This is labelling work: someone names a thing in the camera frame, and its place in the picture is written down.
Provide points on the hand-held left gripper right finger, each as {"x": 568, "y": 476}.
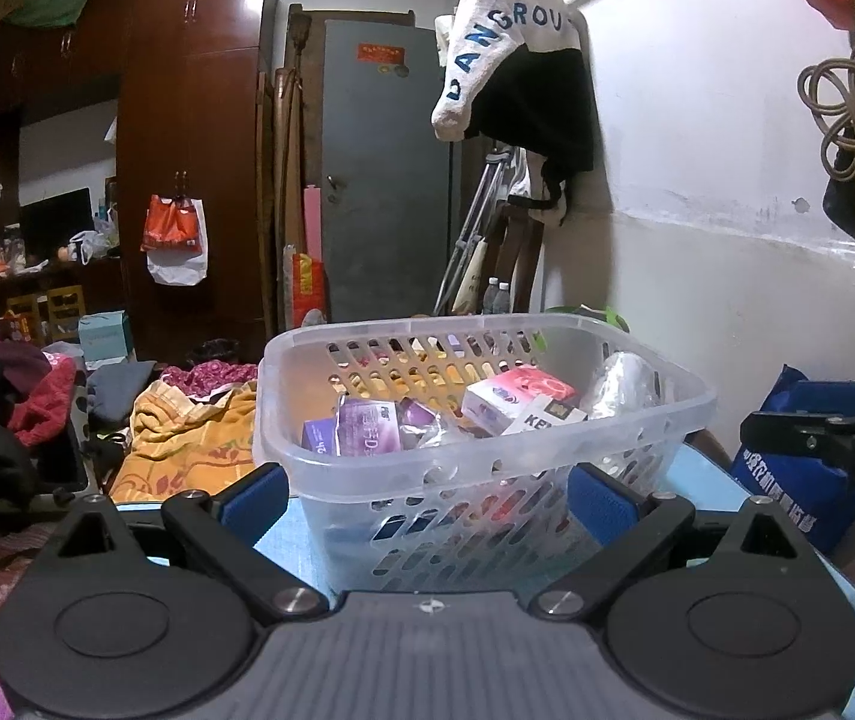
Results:
{"x": 603, "y": 502}

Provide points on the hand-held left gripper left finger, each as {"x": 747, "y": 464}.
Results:
{"x": 251, "y": 502}

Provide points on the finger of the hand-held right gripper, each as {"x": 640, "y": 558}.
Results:
{"x": 795, "y": 442}

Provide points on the clear plastic basket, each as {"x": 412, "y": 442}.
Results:
{"x": 487, "y": 480}

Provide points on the blue printed bag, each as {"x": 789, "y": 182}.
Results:
{"x": 795, "y": 480}

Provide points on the yellow floral blanket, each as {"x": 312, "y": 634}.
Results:
{"x": 180, "y": 442}

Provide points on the white and black box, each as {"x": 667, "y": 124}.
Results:
{"x": 547, "y": 414}

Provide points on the clear plastic bag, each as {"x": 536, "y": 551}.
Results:
{"x": 622, "y": 386}

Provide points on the large purple packet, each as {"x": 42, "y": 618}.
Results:
{"x": 356, "y": 427}

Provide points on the magenta floral cloth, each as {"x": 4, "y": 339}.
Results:
{"x": 210, "y": 376}

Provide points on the pink and white box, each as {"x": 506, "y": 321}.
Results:
{"x": 513, "y": 394}

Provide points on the grey cloth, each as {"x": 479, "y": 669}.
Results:
{"x": 120, "y": 390}

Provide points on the green object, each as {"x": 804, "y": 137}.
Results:
{"x": 607, "y": 315}

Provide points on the small purple packet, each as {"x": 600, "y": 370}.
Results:
{"x": 420, "y": 420}

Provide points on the red and yellow packet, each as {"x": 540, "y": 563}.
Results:
{"x": 307, "y": 289}

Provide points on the teal box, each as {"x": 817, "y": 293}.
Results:
{"x": 106, "y": 335}

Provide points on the clear water bottle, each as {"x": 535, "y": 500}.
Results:
{"x": 504, "y": 298}
{"x": 490, "y": 296}

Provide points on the red cloth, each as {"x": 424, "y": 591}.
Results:
{"x": 45, "y": 397}

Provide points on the white plastic bag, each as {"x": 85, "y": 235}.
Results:
{"x": 181, "y": 266}

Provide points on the pink roll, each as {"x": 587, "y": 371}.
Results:
{"x": 312, "y": 240}

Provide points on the orange plastic bag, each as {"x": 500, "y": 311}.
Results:
{"x": 171, "y": 225}

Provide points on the metal crutches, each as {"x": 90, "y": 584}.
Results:
{"x": 472, "y": 232}

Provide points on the wooden planks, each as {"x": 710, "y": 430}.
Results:
{"x": 294, "y": 165}

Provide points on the grey metal door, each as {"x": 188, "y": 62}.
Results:
{"x": 390, "y": 187}

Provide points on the black screen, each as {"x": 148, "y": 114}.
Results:
{"x": 56, "y": 217}

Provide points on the brown wooden wardrobe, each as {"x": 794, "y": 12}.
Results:
{"x": 187, "y": 127}

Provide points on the white and black jacket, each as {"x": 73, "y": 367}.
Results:
{"x": 525, "y": 90}

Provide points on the red door sticker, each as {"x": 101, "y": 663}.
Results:
{"x": 380, "y": 54}

